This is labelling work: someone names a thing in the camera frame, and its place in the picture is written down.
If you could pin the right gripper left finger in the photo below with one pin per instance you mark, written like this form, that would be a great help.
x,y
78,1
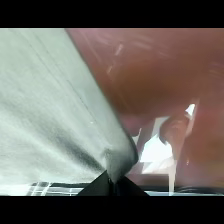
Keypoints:
x,y
100,187

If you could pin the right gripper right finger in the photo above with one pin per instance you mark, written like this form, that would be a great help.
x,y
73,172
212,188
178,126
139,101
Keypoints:
x,y
128,188

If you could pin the olive green garment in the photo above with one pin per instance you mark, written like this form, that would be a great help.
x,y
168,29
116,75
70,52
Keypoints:
x,y
50,106

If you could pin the checked shirt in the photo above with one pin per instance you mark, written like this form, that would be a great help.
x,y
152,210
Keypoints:
x,y
50,189

